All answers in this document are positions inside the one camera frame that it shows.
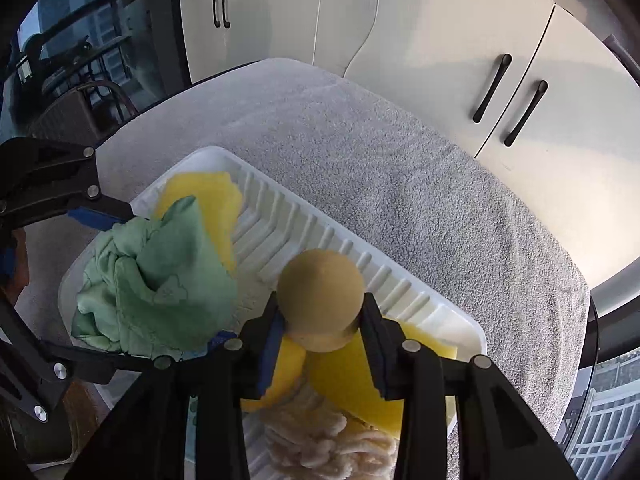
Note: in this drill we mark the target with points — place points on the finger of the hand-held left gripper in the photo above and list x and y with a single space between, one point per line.
95 218
85 365

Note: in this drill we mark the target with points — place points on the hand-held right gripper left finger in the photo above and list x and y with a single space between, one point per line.
272 355

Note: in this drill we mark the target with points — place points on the yellow sponge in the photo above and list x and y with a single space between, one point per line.
210 200
345 380

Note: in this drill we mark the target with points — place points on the white ribbed plastic tray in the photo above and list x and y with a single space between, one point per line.
300 225

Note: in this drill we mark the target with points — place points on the beige egg-shaped makeup sponge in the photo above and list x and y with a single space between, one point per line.
320 295

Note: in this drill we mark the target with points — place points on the white wall cabinet unit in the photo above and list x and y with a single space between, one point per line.
425 35

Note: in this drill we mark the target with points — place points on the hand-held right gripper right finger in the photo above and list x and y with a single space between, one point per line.
377 365

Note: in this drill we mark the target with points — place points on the apartment towers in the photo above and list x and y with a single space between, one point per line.
605 410

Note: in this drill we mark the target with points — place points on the dark wicker chair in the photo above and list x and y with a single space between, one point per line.
75 110

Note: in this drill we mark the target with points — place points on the cream knitted scrunchie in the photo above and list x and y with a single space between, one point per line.
310 435

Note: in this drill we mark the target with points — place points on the green cloth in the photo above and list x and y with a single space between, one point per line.
165 280

